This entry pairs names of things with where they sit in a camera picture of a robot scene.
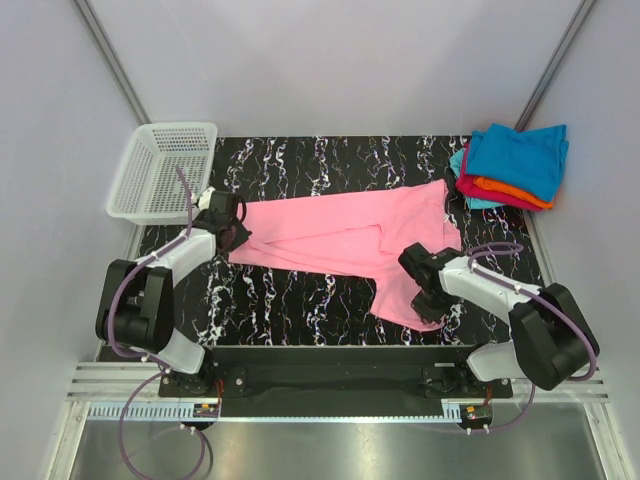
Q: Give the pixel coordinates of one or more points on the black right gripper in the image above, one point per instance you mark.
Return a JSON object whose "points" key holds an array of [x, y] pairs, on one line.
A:
{"points": [[428, 313]]}

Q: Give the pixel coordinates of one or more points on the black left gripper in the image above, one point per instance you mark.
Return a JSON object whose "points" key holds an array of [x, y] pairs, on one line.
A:
{"points": [[241, 237]]}

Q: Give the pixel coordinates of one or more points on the pink t shirt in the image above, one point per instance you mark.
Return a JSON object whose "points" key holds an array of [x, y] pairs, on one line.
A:
{"points": [[358, 234]]}

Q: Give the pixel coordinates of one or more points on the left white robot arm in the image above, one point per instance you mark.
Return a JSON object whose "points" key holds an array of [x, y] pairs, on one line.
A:
{"points": [[136, 314]]}

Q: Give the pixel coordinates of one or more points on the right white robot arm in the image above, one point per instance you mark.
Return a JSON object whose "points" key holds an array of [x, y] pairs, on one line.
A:
{"points": [[550, 341]]}

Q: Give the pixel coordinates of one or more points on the black marbled table mat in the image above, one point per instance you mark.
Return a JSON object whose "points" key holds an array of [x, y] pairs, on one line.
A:
{"points": [[224, 304]]}

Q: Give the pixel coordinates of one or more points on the white plastic basket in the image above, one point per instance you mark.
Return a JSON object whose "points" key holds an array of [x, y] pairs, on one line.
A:
{"points": [[161, 159]]}

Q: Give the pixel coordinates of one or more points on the magenta folded t shirt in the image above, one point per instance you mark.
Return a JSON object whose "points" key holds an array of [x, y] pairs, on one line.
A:
{"points": [[466, 186]]}

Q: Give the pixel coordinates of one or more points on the orange folded t shirt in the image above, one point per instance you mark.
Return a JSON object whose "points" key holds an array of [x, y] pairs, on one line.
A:
{"points": [[496, 186]]}

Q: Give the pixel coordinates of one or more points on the cyan folded t shirt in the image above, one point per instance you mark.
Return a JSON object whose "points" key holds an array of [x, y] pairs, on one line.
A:
{"points": [[456, 162]]}

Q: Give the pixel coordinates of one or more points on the blue folded t shirt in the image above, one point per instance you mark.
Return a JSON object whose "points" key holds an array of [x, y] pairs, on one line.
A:
{"points": [[533, 160]]}

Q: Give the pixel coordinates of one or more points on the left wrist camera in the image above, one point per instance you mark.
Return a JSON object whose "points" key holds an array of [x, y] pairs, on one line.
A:
{"points": [[218, 201]]}

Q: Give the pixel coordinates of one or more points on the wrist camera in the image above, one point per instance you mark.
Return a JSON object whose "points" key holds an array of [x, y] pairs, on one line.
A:
{"points": [[218, 201], [419, 263]]}

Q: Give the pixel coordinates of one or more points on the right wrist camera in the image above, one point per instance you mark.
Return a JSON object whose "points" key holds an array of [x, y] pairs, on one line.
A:
{"points": [[419, 263]]}

